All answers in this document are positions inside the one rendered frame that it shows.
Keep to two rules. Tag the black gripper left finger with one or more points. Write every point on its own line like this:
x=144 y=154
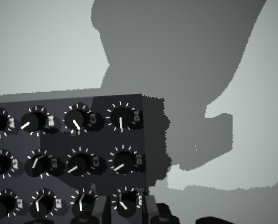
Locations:
x=101 y=213

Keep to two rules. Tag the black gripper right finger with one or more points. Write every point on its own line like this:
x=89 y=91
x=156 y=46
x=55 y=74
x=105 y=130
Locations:
x=157 y=213

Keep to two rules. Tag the black knob box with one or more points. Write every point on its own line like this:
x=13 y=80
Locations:
x=43 y=135

